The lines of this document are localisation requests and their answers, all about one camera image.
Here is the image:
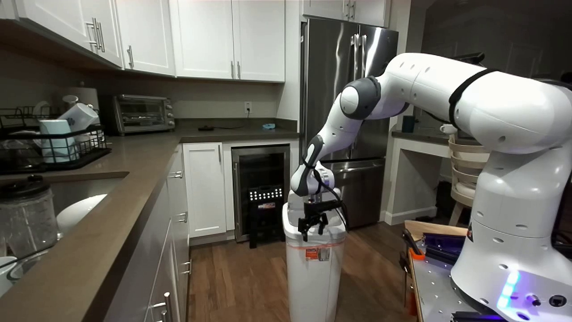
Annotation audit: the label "stainless steel refrigerator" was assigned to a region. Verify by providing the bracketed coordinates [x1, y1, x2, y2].
[300, 16, 399, 229]

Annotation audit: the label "metal robot mounting table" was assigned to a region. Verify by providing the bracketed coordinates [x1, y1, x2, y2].
[402, 220, 506, 322]

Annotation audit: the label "black beverage cooler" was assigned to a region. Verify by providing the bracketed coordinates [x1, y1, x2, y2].
[231, 145, 290, 249]

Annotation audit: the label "white lower cabinet door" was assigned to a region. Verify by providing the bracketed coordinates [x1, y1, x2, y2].
[182, 144, 225, 238]

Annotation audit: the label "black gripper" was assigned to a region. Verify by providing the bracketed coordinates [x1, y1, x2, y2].
[299, 201, 343, 242]

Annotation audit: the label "black dish drying rack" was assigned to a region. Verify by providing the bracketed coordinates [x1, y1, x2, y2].
[0, 104, 111, 176]

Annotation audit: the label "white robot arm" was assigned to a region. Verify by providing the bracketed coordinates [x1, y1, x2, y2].
[292, 52, 572, 322]

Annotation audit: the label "clear jar with black lid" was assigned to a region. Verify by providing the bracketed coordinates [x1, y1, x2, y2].
[0, 176, 57, 258]

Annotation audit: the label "wooden stool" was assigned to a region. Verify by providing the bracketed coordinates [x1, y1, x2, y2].
[440, 124, 490, 226]

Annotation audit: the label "white plastic trash bin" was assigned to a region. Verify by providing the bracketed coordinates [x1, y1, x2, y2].
[283, 203, 347, 322]

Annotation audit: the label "white wall outlet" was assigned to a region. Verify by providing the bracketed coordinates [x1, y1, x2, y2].
[243, 102, 254, 117]

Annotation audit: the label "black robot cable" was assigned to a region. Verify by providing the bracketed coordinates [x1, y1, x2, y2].
[302, 160, 350, 228]

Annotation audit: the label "white upper cabinets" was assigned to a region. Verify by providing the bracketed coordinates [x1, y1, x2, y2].
[0, 0, 286, 83]

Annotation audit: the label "silver toaster oven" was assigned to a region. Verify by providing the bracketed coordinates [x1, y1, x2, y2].
[115, 95, 175, 135]

